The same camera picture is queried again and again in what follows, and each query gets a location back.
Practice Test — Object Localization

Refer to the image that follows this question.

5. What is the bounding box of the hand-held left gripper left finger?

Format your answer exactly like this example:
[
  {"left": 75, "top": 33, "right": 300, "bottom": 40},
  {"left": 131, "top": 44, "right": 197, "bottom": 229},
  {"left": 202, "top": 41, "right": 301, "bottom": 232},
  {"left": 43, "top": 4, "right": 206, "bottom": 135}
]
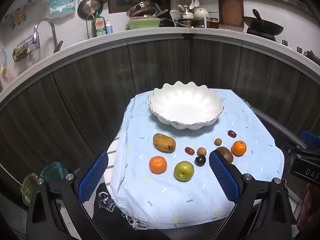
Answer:
[{"left": 26, "top": 151, "right": 109, "bottom": 240}]

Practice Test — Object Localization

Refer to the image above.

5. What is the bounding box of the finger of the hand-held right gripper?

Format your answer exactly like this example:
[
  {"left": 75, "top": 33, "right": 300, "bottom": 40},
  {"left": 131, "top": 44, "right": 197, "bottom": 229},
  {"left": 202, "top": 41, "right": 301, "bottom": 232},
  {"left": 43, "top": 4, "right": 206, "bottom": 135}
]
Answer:
[
  {"left": 275, "top": 134, "right": 304, "bottom": 155},
  {"left": 301, "top": 130, "right": 320, "bottom": 144}
]

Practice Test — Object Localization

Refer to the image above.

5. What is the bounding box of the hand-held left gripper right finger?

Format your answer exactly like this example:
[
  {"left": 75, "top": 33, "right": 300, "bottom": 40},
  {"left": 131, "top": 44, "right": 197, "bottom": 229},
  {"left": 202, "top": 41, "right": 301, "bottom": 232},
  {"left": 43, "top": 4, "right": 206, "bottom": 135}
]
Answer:
[{"left": 209, "top": 151, "right": 293, "bottom": 240}]

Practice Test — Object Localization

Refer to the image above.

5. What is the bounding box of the brown kiwi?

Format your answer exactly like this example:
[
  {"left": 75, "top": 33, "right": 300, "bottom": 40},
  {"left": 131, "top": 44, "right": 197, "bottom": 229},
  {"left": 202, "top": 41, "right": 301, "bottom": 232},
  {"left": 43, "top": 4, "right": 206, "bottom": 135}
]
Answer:
[{"left": 215, "top": 146, "right": 234, "bottom": 164}]

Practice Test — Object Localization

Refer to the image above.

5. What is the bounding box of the orange tangerine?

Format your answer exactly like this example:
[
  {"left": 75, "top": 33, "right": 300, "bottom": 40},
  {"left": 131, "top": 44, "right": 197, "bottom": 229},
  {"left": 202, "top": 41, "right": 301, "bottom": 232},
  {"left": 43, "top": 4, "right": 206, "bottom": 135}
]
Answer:
[
  {"left": 231, "top": 140, "right": 247, "bottom": 157},
  {"left": 149, "top": 156, "right": 167, "bottom": 174}
]

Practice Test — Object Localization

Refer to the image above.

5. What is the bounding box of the green apple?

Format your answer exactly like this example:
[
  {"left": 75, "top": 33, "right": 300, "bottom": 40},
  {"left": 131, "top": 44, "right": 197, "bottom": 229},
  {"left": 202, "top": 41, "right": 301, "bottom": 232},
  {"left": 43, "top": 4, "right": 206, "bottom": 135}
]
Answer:
[{"left": 174, "top": 161, "right": 195, "bottom": 182}]

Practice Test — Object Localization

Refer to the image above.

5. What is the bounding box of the yellow brown mango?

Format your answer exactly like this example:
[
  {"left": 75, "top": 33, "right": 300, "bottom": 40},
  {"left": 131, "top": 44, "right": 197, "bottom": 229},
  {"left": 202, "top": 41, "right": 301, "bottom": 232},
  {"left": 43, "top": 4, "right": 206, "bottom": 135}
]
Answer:
[{"left": 153, "top": 133, "right": 176, "bottom": 153}]

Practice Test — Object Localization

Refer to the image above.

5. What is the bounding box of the white scalloped bowl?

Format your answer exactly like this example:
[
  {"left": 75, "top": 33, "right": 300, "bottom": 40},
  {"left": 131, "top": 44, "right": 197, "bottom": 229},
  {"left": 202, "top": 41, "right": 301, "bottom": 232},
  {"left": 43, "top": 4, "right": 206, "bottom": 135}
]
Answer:
[{"left": 148, "top": 81, "right": 225, "bottom": 131}]

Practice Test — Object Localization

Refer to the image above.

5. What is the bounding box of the person's right hand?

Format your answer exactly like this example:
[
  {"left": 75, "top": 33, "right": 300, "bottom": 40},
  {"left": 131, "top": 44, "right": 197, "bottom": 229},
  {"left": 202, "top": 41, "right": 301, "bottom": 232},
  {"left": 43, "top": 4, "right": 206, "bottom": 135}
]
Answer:
[{"left": 297, "top": 182, "right": 320, "bottom": 230}]

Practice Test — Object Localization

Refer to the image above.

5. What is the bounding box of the grey table rim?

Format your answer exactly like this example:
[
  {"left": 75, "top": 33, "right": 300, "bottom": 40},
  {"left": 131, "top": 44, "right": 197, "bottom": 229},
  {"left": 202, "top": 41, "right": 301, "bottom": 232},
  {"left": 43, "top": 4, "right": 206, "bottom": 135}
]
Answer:
[{"left": 251, "top": 109, "right": 307, "bottom": 148}]

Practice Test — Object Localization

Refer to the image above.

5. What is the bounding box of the teal plastic tray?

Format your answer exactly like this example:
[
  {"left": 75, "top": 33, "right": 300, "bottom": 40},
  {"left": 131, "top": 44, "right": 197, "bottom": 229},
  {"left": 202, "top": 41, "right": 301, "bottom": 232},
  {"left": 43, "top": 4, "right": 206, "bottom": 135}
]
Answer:
[{"left": 41, "top": 162, "right": 69, "bottom": 183}]

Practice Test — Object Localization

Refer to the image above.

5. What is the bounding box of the black printed cloth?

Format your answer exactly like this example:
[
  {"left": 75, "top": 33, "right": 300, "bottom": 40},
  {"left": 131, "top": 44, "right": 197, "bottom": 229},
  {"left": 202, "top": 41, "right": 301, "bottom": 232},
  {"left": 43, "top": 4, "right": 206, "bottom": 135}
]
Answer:
[{"left": 92, "top": 180, "right": 170, "bottom": 240}]

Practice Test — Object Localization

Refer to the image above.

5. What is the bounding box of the green plastic tray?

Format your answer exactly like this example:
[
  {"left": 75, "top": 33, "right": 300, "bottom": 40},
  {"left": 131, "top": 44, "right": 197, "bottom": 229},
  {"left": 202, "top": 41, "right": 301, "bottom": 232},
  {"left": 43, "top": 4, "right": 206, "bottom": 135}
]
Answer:
[{"left": 21, "top": 172, "right": 47, "bottom": 204}]

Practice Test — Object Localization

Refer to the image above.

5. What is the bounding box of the light blue speckled tablecloth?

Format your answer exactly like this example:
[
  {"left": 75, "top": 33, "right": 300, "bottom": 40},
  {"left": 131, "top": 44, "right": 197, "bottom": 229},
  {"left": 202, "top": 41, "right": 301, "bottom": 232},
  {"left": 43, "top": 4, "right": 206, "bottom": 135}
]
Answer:
[{"left": 107, "top": 88, "right": 285, "bottom": 224}]

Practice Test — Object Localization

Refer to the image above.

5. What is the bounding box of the black stove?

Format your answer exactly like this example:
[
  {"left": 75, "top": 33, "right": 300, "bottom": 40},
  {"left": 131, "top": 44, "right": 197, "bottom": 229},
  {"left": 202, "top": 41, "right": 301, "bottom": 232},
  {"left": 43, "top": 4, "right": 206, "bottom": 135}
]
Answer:
[{"left": 246, "top": 27, "right": 277, "bottom": 42}]

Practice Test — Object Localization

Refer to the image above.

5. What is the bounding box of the black wok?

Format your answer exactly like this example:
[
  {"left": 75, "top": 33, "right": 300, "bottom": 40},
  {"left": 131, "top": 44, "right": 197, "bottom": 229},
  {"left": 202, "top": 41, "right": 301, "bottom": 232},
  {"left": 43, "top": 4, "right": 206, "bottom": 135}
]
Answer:
[{"left": 244, "top": 9, "right": 284, "bottom": 37}]

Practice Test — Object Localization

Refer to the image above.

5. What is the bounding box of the white kitchen countertop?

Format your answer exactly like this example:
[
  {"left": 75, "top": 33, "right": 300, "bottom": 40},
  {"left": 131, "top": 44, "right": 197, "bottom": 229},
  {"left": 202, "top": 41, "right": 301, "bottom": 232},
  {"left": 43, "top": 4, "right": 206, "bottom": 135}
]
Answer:
[{"left": 0, "top": 26, "right": 320, "bottom": 100}]

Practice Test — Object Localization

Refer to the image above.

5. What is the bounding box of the chrome faucet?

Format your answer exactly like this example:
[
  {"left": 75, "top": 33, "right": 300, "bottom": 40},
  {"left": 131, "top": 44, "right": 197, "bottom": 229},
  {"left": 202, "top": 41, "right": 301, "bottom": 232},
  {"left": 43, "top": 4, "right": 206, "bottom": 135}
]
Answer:
[{"left": 33, "top": 18, "right": 63, "bottom": 53}]

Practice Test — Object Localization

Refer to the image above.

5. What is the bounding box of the wooden cutting board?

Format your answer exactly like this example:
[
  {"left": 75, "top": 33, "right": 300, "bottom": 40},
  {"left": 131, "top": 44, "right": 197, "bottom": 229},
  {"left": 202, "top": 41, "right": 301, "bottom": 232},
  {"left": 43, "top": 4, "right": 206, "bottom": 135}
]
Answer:
[{"left": 217, "top": 0, "right": 245, "bottom": 28}]

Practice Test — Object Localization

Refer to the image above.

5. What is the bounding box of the green dish soap bottle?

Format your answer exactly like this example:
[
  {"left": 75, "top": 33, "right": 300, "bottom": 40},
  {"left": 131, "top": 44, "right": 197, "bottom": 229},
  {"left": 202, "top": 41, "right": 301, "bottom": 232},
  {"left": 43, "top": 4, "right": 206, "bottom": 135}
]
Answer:
[{"left": 91, "top": 10, "right": 107, "bottom": 37}]

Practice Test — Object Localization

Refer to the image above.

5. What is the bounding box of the green basin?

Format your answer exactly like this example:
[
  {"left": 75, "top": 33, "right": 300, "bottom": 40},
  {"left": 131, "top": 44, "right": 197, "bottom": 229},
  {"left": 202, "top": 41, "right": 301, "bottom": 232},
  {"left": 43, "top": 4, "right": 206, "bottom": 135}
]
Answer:
[{"left": 126, "top": 17, "right": 163, "bottom": 30}]

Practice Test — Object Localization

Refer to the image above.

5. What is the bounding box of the black tray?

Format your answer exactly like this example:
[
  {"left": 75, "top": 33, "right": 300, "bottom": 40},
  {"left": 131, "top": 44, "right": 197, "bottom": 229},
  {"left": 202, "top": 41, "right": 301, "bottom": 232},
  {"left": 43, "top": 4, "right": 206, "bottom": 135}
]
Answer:
[{"left": 155, "top": 10, "right": 175, "bottom": 27}]

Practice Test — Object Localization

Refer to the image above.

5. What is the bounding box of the white kettle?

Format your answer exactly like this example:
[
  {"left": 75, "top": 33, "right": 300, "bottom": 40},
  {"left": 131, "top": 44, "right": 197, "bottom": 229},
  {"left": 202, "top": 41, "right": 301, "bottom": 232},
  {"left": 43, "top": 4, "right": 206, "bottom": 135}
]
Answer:
[{"left": 177, "top": 4, "right": 194, "bottom": 19}]

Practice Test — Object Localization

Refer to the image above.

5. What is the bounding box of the hanging frying pan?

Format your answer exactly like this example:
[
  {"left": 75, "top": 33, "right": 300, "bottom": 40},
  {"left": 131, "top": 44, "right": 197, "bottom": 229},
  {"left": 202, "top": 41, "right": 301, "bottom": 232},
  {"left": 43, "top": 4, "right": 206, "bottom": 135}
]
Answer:
[{"left": 77, "top": 0, "right": 103, "bottom": 20}]

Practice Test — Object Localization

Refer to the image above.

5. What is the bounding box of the tissue pack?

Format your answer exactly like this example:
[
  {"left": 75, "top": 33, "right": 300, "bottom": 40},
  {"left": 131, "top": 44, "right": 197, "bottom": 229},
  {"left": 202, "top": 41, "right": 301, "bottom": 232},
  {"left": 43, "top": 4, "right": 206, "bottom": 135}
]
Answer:
[{"left": 49, "top": 0, "right": 77, "bottom": 18}]

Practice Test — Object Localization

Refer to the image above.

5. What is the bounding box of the wire sink rack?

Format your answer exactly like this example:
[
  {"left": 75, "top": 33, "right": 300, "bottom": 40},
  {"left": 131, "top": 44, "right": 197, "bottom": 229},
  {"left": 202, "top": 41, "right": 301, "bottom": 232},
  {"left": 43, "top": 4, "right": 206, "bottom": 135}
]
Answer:
[{"left": 12, "top": 36, "right": 40, "bottom": 62}]

